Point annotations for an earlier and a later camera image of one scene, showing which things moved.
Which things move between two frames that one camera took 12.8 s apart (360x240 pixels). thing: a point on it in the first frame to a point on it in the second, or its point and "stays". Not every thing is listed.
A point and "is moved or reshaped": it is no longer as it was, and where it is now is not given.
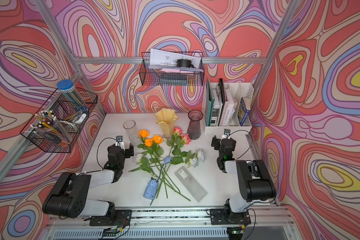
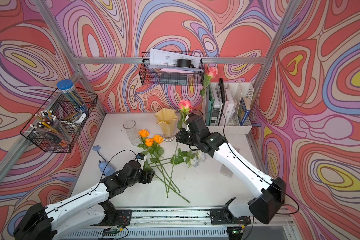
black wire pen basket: x=56 y=125 stays
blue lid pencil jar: x=67 y=88 stays
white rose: x=137 y=159 is moved or reshaped
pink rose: x=178 y=131 to x=211 y=73
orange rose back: x=144 y=133 stays
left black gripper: x=127 y=153 to x=147 y=177
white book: x=228 y=109 stays
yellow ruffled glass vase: x=165 y=118 stays
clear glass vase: x=133 y=133 stays
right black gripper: x=215 y=142 to x=180 y=136
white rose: x=199 y=155 stays
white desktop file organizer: x=228 y=105 stays
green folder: x=210 y=101 stays
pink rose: x=177 y=155 to x=185 y=106
